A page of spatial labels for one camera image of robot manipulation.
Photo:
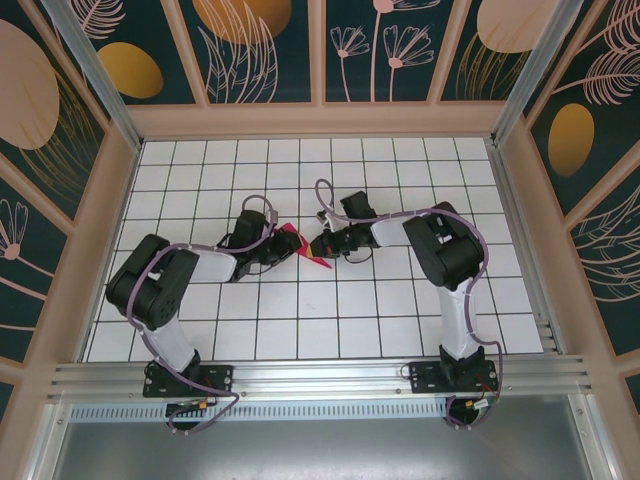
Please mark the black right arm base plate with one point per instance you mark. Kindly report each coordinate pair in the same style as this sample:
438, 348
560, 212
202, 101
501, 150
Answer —
425, 375

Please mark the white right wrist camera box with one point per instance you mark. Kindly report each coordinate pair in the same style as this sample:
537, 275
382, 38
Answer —
327, 219

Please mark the aluminium side rail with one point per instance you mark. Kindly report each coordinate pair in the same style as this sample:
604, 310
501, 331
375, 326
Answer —
520, 240

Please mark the aluminium frame post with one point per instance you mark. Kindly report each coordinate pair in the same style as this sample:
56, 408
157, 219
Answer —
535, 70
95, 70

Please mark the pink square paper sheet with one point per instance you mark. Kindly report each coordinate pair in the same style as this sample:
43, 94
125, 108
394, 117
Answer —
320, 262

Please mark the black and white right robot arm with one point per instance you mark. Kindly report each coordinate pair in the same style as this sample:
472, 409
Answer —
445, 250

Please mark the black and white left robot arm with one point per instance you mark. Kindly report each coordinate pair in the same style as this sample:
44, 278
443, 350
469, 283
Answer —
150, 287

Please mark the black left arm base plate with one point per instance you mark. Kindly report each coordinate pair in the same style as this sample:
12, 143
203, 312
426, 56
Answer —
220, 377

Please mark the aluminium mounting rail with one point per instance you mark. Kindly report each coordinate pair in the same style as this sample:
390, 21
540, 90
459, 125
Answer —
320, 375

